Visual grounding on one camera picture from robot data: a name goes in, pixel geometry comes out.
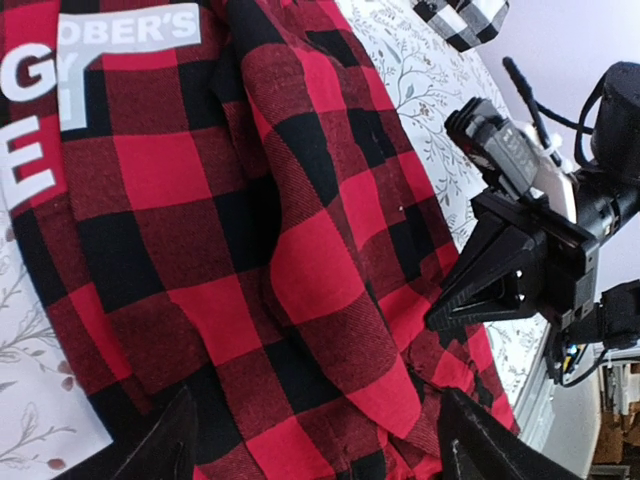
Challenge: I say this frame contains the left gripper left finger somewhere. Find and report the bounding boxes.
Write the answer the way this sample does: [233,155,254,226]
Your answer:
[109,388,198,480]

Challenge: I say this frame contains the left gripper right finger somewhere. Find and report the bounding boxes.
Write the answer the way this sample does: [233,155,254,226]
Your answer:
[437,388,568,480]

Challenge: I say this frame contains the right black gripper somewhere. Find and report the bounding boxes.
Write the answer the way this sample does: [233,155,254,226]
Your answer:
[425,193,600,331]

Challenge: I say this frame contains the red black plaid shirt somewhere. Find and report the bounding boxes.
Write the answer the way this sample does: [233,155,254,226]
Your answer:
[0,0,521,480]

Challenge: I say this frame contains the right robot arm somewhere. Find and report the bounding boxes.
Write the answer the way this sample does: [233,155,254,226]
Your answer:
[425,58,639,349]

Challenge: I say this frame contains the floral patterned table mat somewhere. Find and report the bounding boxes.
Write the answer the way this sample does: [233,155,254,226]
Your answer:
[0,0,549,480]

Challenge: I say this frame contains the grey white plaid cloth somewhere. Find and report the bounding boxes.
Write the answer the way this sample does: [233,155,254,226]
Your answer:
[412,0,510,52]

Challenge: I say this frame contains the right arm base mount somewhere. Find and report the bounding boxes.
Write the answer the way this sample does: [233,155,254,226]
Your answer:
[543,335,609,389]

